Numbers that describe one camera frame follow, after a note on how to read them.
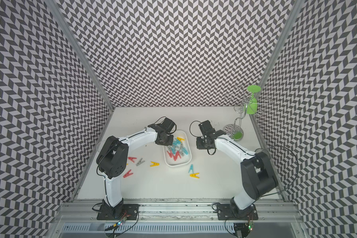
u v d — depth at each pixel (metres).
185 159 0.91
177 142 0.99
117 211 0.64
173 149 0.94
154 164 0.89
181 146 0.96
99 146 0.96
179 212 0.75
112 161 0.50
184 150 0.94
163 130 0.73
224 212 0.73
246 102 0.79
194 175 0.85
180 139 0.99
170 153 0.94
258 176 0.44
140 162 0.89
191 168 0.87
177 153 0.93
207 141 0.65
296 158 0.74
